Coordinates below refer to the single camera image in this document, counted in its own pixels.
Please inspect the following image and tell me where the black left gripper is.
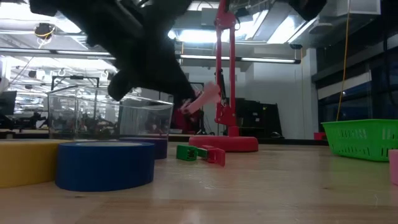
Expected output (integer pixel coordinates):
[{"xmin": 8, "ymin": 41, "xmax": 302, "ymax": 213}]
[{"xmin": 90, "ymin": 18, "xmax": 197, "ymax": 104}]

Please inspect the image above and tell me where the blue tape roll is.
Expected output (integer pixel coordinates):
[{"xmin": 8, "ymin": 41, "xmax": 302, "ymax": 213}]
[
  {"xmin": 55, "ymin": 141, "xmax": 155, "ymax": 192},
  {"xmin": 119, "ymin": 136, "xmax": 169, "ymax": 160}
]

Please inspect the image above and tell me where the green mini stapler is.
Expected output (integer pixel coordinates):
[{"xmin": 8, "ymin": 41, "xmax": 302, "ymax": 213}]
[{"xmin": 175, "ymin": 144, "xmax": 208, "ymax": 162}]

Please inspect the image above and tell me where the red mini stapler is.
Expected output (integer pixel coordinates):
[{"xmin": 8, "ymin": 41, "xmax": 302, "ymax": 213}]
[{"xmin": 201, "ymin": 145, "xmax": 226, "ymax": 167}]

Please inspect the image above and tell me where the yellow tape roll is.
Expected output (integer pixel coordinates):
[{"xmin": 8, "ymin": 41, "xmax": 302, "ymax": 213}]
[{"xmin": 0, "ymin": 139, "xmax": 74, "ymax": 189}]

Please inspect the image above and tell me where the pink tape roll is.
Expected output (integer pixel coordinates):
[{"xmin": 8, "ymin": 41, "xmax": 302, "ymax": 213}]
[{"xmin": 387, "ymin": 149, "xmax": 398, "ymax": 187}]

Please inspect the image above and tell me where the red desk lamp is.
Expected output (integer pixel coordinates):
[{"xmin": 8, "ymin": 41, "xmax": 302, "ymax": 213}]
[{"xmin": 188, "ymin": 0, "xmax": 259, "ymax": 153}]

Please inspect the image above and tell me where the black cabinet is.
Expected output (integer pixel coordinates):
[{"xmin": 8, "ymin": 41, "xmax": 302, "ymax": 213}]
[{"xmin": 234, "ymin": 98, "xmax": 283, "ymax": 139}]

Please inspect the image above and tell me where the long ceiling light bar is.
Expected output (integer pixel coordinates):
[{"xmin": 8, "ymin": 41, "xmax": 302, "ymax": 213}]
[{"xmin": 0, "ymin": 47, "xmax": 302, "ymax": 65}]

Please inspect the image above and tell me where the clear plastic container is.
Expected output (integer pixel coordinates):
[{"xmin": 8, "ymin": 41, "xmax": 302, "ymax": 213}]
[{"xmin": 46, "ymin": 85, "xmax": 174, "ymax": 147}]

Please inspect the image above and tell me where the dark monitor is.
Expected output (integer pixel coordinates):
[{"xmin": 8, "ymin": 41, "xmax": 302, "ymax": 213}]
[{"xmin": 0, "ymin": 90, "xmax": 18, "ymax": 116}]

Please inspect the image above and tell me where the green plastic basket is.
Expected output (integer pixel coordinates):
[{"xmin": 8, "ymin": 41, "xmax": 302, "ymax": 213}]
[{"xmin": 321, "ymin": 119, "xmax": 398, "ymax": 162}]

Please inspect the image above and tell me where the black rig frame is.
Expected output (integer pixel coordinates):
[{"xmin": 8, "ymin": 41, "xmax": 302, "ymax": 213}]
[{"xmin": 51, "ymin": 75, "xmax": 100, "ymax": 91}]

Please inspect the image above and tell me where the black metal table frame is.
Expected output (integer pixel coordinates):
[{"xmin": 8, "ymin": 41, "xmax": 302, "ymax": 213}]
[{"xmin": 0, "ymin": 129, "xmax": 330, "ymax": 146}]

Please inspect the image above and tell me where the ceiling cable reel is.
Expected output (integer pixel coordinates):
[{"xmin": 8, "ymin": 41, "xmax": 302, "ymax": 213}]
[{"xmin": 33, "ymin": 22, "xmax": 57, "ymax": 40}]

